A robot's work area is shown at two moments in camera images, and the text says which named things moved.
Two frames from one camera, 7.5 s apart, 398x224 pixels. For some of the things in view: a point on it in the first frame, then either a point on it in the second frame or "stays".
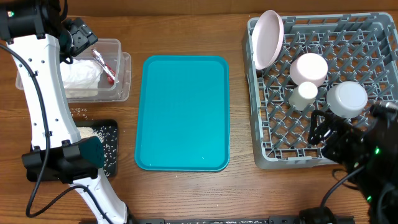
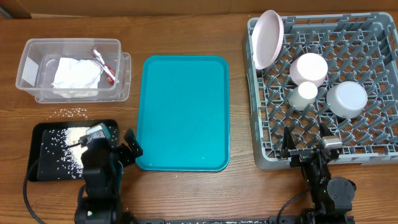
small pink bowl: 308,67 stays
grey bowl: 347,99 stays
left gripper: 81,35 -> 132,144
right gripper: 342,130 -> 300,155
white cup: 303,96 stays
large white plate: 267,37 stays
